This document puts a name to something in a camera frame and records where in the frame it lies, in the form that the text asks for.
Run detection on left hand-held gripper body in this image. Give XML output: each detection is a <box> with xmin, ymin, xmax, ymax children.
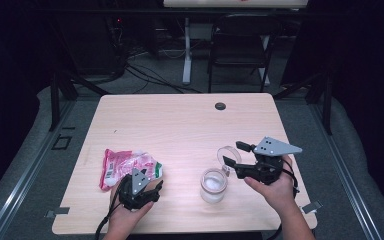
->
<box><xmin>118</xmin><ymin>167</ymin><xmax>151</xmax><ymax>211</ymax></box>

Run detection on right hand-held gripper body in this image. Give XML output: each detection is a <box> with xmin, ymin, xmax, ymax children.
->
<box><xmin>235</xmin><ymin>136</ymin><xmax>304</xmax><ymax>186</ymax></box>

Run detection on glass jar with hinged lid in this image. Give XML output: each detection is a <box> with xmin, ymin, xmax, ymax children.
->
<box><xmin>199</xmin><ymin>145</ymin><xmax>243</xmax><ymax>205</ymax></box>

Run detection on pink and white plastic bag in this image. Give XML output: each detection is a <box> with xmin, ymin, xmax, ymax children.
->
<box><xmin>99</xmin><ymin>148</ymin><xmax>164</xmax><ymax>192</ymax></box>

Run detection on person's left hand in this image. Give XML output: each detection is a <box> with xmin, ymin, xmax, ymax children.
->
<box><xmin>107</xmin><ymin>181</ymin><xmax>155</xmax><ymax>235</ymax></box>

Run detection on person's right hand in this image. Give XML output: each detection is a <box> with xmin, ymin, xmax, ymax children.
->
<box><xmin>243</xmin><ymin>155</ymin><xmax>301</xmax><ymax>218</ymax></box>

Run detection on grey tape piece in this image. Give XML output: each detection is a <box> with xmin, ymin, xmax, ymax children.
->
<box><xmin>299</xmin><ymin>199</ymin><xmax>323</xmax><ymax>215</ymax></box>
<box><xmin>45</xmin><ymin>206</ymin><xmax>71</xmax><ymax>219</ymax></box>

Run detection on black metal stand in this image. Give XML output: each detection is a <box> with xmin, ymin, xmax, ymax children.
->
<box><xmin>48</xmin><ymin>64</ymin><xmax>112</xmax><ymax>132</ymax></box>
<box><xmin>273</xmin><ymin>69</ymin><xmax>334</xmax><ymax>136</ymax></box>

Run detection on black folding chair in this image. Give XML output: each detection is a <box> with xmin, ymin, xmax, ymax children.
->
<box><xmin>207</xmin><ymin>13</ymin><xmax>283</xmax><ymax>94</ymax></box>

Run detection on white desk with white legs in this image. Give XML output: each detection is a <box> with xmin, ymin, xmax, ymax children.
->
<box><xmin>163</xmin><ymin>0</ymin><xmax>310</xmax><ymax>86</ymax></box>

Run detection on dark computer case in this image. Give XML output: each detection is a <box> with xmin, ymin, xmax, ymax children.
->
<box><xmin>61</xmin><ymin>13</ymin><xmax>128</xmax><ymax>76</ymax></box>

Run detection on right hand-held gripper cable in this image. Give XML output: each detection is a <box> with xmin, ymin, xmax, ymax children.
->
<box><xmin>266</xmin><ymin>159</ymin><xmax>300</xmax><ymax>240</ymax></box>

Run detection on hand-held gripper cable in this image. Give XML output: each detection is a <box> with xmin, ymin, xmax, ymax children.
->
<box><xmin>94</xmin><ymin>186</ymin><xmax>124</xmax><ymax>240</ymax></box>
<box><xmin>266</xmin><ymin>159</ymin><xmax>300</xmax><ymax>240</ymax></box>

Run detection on left hand-held gripper cable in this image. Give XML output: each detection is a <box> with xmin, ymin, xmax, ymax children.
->
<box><xmin>94</xmin><ymin>186</ymin><xmax>124</xmax><ymax>240</ymax></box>

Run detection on metal floor rail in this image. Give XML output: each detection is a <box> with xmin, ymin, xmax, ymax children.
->
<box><xmin>308</xmin><ymin>103</ymin><xmax>384</xmax><ymax>240</ymax></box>
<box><xmin>0</xmin><ymin>99</ymin><xmax>77</xmax><ymax>240</ymax></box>

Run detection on black floor cables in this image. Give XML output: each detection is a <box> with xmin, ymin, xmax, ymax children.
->
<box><xmin>123</xmin><ymin>62</ymin><xmax>203</xmax><ymax>95</ymax></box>

